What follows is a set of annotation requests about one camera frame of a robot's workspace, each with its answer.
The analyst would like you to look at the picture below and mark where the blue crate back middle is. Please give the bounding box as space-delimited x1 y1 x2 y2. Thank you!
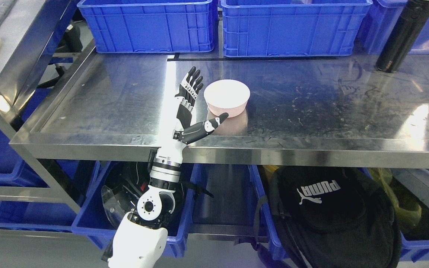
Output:
220 0 373 57

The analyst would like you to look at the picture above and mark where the black thermos bottle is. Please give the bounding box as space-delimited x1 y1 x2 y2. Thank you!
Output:
375 0 429 73

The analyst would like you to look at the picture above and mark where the blue crate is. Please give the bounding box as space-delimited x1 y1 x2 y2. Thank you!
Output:
77 0 217 53
220 0 373 57
356 0 429 55

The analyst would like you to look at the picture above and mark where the blue bin holding backpack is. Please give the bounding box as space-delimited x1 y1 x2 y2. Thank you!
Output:
248 165 429 262

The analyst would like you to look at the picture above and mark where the yellow plastic bag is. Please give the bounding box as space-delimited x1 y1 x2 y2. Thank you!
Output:
367 167 422 233

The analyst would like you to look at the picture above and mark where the black helmet with visor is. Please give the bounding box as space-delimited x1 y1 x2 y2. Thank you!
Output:
101 161 185 229

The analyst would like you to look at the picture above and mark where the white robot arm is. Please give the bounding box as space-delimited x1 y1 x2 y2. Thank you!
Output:
103 149 181 268

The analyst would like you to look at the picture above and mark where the pink ikea bowl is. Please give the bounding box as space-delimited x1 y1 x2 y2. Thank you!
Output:
204 79 251 118

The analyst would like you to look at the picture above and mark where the blue crate back left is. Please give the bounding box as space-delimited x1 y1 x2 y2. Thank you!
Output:
77 0 217 53

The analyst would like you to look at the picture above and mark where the blue bin holding helmet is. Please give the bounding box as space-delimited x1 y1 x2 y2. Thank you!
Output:
71 161 201 258

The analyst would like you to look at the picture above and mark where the black puma backpack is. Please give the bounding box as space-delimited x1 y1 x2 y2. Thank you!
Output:
251 166 402 268

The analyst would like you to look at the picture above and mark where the stainless steel shelf rack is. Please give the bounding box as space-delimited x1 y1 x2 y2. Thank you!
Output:
0 0 429 242

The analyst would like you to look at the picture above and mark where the blue crate back right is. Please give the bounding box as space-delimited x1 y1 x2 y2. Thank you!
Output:
356 0 429 55

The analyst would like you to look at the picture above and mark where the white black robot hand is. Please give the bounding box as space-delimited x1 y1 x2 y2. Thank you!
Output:
154 66 229 166

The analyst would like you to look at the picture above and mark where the blue bin lower left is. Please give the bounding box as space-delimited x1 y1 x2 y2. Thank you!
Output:
0 160 101 233

